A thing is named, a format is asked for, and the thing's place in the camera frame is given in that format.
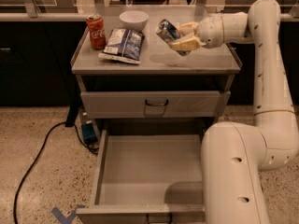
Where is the open grey middle drawer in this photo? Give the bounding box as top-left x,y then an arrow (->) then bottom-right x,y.
77,132 -> 205,224

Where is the silver blue redbull can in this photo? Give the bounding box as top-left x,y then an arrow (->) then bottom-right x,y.
155,19 -> 180,46

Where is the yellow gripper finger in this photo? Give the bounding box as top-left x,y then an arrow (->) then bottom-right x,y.
177,21 -> 198,37
170,34 -> 206,51

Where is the closed grey top drawer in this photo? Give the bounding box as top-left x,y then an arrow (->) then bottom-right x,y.
81,91 -> 230,119

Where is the blue floor tape mark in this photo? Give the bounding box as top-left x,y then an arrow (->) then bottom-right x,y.
50,204 -> 86,224

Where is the red coca-cola can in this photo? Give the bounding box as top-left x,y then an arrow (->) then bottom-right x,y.
86,14 -> 106,49

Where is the grey drawer cabinet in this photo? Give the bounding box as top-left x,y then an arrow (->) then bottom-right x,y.
70,5 -> 243,142

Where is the blue power box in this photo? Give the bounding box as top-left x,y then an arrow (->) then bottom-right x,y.
81,123 -> 97,145

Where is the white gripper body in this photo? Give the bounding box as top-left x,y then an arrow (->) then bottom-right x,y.
198,14 -> 223,49

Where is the black floor cable left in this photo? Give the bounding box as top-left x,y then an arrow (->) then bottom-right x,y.
12,120 -> 100,224

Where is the white bowl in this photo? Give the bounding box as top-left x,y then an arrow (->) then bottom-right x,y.
119,10 -> 149,32

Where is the blue white chip bag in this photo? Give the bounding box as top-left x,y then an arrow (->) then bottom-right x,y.
98,29 -> 145,64

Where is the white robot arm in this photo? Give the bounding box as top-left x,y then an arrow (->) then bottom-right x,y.
170,0 -> 299,224

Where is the dark counter with rail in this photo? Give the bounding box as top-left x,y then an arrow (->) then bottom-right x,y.
0,19 -> 299,106

